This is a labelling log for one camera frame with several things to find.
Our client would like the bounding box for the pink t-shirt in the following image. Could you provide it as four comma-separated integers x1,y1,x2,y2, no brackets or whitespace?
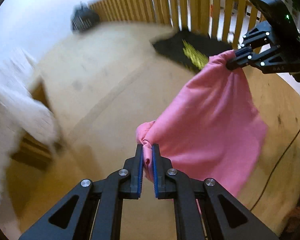
136,50,268,196

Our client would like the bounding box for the folded black sport shirt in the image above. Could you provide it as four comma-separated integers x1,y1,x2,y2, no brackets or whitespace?
151,29,232,74

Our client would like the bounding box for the wooden slat fence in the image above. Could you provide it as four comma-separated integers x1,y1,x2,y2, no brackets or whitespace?
89,0,265,49

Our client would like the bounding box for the wooden low table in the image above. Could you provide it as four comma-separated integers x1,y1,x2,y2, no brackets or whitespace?
11,77,62,171

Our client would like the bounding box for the black cable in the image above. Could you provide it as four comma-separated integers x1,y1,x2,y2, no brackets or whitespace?
250,107,300,212

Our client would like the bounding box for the black sports drawstring bag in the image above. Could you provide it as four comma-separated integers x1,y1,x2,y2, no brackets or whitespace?
71,3,100,33

